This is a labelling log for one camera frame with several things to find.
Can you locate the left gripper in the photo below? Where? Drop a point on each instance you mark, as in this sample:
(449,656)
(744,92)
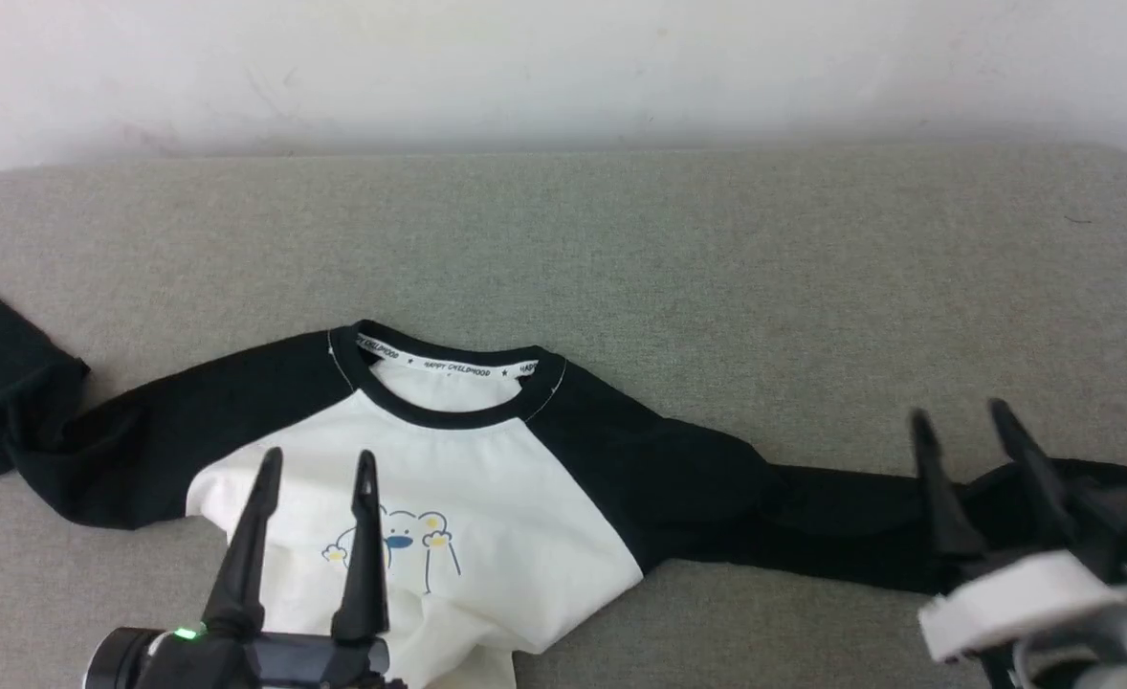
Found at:
(286,665)

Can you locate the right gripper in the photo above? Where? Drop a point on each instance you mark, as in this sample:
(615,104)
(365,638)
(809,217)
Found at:
(1023,593)

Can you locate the black and white raglan shirt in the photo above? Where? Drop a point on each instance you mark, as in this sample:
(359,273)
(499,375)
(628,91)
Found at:
(525,498)

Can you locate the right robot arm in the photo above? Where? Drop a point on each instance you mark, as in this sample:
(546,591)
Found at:
(1080,665)

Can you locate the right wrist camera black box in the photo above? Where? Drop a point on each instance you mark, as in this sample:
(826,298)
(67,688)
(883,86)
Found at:
(1123,522)

